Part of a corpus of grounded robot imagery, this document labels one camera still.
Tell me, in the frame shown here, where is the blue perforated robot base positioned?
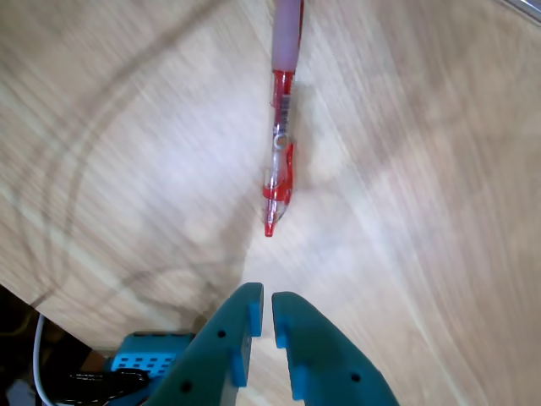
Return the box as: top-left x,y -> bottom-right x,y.
112,332 -> 198,381

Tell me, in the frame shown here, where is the black table clamp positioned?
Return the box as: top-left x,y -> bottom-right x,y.
68,366 -> 150,402

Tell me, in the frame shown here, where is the white cable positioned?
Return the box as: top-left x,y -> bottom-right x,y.
32,312 -> 57,406

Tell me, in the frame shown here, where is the red retractable pen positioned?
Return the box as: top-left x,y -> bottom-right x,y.
260,0 -> 306,239

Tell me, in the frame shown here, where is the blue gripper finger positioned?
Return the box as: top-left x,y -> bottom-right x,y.
146,282 -> 266,406
270,290 -> 402,406

